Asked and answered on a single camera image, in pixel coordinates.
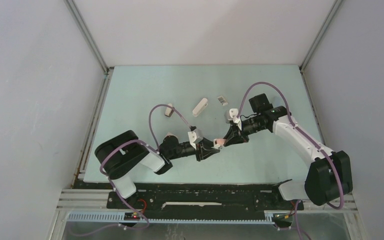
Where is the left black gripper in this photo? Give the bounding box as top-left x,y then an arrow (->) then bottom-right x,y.
168,136 -> 219,161

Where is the long white stapler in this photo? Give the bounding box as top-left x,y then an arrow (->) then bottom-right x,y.
192,97 -> 208,117

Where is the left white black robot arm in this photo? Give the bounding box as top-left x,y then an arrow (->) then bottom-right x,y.
94,129 -> 226,208

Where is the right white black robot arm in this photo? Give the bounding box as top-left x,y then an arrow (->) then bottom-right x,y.
223,93 -> 353,209

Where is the beige brown mini stapler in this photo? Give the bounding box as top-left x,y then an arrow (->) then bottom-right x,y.
164,103 -> 174,118

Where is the open staple box tray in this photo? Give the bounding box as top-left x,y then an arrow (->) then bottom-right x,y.
217,95 -> 229,106

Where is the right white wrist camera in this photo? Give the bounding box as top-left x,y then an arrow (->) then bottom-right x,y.
224,108 -> 239,123

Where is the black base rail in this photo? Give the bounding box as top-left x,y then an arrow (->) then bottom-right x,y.
107,181 -> 306,221

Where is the right aluminium frame post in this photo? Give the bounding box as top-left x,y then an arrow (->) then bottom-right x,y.
299,0 -> 345,74

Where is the aluminium frame post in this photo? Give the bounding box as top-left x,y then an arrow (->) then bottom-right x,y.
64,0 -> 110,74
299,0 -> 345,74

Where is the left aluminium frame post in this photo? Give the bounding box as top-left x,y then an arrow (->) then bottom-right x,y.
64,0 -> 110,74

